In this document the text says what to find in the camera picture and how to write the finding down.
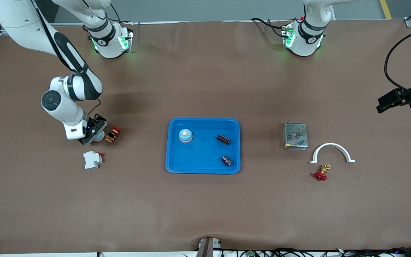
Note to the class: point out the blue desk bell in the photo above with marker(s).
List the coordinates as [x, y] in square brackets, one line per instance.
[100, 137]
[185, 136]

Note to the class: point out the blue plastic tray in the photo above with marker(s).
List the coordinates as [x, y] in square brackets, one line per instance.
[203, 157]

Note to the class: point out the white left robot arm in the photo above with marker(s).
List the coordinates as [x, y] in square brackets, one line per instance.
[303, 43]

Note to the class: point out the metal mesh power supply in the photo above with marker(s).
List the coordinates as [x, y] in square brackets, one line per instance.
[295, 135]

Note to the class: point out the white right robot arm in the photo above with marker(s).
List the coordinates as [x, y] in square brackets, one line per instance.
[13, 18]

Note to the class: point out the white circuit breaker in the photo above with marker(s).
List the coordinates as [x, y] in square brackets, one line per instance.
[92, 160]

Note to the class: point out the grey metal camera stand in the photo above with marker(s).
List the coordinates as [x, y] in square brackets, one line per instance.
[208, 248]

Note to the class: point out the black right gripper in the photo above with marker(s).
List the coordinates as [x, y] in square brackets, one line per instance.
[96, 125]

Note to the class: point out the red yellow push button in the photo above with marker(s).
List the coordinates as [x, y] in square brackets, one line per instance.
[112, 135]

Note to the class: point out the white semicircular pipe clamp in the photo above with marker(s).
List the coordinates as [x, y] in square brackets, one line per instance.
[331, 144]

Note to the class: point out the brown electrolytic capacitor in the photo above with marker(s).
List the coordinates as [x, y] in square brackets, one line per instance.
[223, 139]

